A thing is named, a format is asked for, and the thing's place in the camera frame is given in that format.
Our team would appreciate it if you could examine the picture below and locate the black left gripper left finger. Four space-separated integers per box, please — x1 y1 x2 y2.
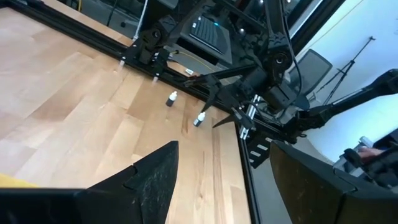
0 140 180 224

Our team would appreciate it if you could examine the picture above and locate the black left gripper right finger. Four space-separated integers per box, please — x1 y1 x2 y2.
269 140 398 224

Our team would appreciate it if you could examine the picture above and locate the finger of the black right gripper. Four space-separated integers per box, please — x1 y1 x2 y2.
213 107 254 130
185 65 261 112

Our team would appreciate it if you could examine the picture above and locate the small black dropper bottle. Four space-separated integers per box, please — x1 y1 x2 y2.
165 90 178 108
192 111 206 128

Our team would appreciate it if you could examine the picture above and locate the yellow translucent plastic bin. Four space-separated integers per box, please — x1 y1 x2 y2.
0 173 38 189

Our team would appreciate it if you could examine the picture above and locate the black laptop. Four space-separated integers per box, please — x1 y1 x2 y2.
179 14 234 65

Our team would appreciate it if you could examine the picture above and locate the grey mesh office chair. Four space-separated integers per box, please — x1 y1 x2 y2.
287 49 333 102

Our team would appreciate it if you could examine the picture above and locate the person's hand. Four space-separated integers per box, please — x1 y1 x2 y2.
357 147 387 160

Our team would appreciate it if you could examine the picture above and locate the black tripod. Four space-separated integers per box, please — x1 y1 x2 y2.
322 36 376 106

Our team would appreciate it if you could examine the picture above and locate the white pole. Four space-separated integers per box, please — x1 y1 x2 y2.
132 0 149 42

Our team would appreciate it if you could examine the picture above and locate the silver aluminium bracket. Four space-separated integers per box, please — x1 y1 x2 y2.
238 95 259 141

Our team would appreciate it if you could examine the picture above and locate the black leader arm handle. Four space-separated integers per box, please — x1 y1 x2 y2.
332 128 398 190

